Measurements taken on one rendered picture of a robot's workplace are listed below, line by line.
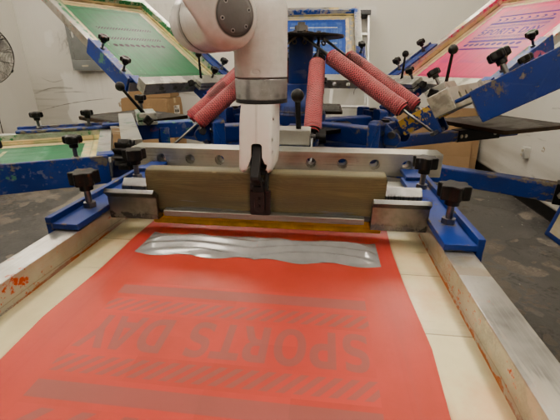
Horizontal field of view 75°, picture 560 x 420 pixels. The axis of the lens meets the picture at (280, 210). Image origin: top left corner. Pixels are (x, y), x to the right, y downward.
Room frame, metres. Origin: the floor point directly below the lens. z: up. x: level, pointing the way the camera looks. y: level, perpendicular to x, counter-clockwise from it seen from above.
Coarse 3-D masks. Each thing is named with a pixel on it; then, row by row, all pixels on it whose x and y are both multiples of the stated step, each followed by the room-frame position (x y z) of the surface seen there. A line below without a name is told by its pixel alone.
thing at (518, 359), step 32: (96, 224) 0.52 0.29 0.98; (32, 256) 0.40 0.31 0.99; (64, 256) 0.44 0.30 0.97; (448, 256) 0.40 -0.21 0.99; (0, 288) 0.34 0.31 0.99; (32, 288) 0.38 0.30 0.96; (448, 288) 0.38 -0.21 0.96; (480, 288) 0.33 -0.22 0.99; (480, 320) 0.29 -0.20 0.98; (512, 320) 0.28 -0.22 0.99; (512, 352) 0.24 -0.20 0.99; (544, 352) 0.24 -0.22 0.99; (512, 384) 0.22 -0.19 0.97; (544, 384) 0.21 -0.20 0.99; (544, 416) 0.18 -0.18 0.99
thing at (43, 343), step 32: (160, 224) 0.58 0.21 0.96; (192, 224) 0.58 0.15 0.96; (128, 256) 0.47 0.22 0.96; (160, 256) 0.47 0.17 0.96; (192, 256) 0.47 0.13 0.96; (96, 288) 0.38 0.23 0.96; (64, 320) 0.32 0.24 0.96; (32, 352) 0.27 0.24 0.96; (0, 384) 0.24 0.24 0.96; (32, 384) 0.24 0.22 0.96; (0, 416) 0.21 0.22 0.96
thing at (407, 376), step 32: (384, 256) 0.47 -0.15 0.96; (256, 288) 0.38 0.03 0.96; (288, 288) 0.38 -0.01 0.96; (320, 288) 0.38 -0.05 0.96; (352, 288) 0.38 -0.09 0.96; (384, 288) 0.38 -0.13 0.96; (384, 320) 0.32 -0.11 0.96; (416, 320) 0.32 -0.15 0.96; (384, 352) 0.27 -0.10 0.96; (416, 352) 0.27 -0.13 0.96; (384, 384) 0.24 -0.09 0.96; (416, 384) 0.24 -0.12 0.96; (384, 416) 0.21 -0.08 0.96; (416, 416) 0.21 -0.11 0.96; (448, 416) 0.21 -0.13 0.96
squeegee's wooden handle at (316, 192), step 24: (168, 168) 0.56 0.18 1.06; (192, 168) 0.56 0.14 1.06; (216, 168) 0.56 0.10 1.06; (264, 168) 0.56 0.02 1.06; (168, 192) 0.56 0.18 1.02; (192, 192) 0.55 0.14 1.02; (216, 192) 0.55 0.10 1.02; (240, 192) 0.54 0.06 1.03; (288, 192) 0.53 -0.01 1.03; (312, 192) 0.53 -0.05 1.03; (336, 192) 0.53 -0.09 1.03; (360, 192) 0.52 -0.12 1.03; (384, 192) 0.52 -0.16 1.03
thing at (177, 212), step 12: (180, 216) 0.54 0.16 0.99; (192, 216) 0.54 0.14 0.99; (204, 216) 0.54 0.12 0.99; (216, 216) 0.54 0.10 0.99; (228, 216) 0.53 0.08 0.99; (240, 216) 0.53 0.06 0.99; (252, 216) 0.53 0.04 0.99; (264, 216) 0.53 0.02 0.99; (276, 216) 0.52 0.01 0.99; (288, 216) 0.52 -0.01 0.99; (300, 216) 0.52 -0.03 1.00; (312, 216) 0.52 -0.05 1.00; (324, 216) 0.52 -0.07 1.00; (336, 216) 0.52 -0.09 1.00; (348, 216) 0.52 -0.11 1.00; (360, 216) 0.52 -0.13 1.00
